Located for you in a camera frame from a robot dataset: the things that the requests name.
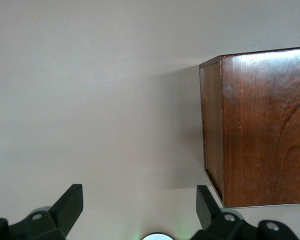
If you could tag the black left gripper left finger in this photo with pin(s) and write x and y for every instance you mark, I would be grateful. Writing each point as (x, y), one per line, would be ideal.
(62, 212)

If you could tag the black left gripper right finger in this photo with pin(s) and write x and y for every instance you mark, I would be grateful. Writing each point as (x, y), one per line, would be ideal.
(210, 212)

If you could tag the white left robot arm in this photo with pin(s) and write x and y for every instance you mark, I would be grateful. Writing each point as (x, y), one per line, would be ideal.
(157, 237)

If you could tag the dark brown wooden cabinet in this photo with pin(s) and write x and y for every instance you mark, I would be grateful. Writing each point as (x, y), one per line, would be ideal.
(265, 130)

